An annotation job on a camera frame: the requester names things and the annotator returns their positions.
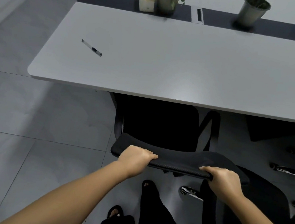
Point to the black white pen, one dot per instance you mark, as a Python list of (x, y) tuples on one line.
[(92, 48)]

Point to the black sandal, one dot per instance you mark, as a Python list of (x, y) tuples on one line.
[(115, 212), (148, 186)]

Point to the grey pot with leafy plant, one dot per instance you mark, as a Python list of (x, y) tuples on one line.
[(166, 1)]

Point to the person's left forearm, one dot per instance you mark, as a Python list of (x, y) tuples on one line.
[(72, 198)]

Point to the person's right hand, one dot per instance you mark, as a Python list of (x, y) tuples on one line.
[(227, 184)]

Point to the grey pot with small sprout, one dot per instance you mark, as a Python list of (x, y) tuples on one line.
[(252, 13)]

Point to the person's left hand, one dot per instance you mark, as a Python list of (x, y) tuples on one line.
[(135, 160)]

